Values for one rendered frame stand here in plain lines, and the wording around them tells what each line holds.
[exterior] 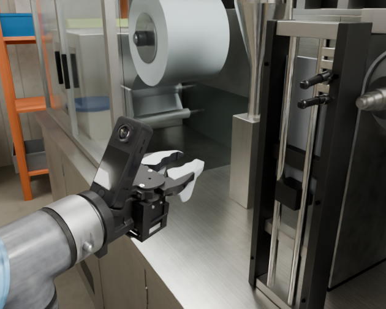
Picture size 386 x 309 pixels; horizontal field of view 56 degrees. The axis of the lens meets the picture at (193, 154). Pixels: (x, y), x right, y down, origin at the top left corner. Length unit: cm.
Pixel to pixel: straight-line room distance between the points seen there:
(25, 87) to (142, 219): 346
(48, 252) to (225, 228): 68
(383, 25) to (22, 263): 57
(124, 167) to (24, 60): 344
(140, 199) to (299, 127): 32
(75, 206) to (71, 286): 187
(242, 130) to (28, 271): 77
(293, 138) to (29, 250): 46
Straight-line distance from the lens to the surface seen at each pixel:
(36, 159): 320
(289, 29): 62
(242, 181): 109
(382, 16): 64
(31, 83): 390
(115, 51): 108
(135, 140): 45
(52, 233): 41
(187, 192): 56
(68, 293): 226
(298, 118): 66
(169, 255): 92
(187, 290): 83
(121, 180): 46
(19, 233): 41
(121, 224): 50
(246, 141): 104
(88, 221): 43
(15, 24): 298
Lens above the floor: 146
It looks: 22 degrees down
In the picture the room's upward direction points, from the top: straight up
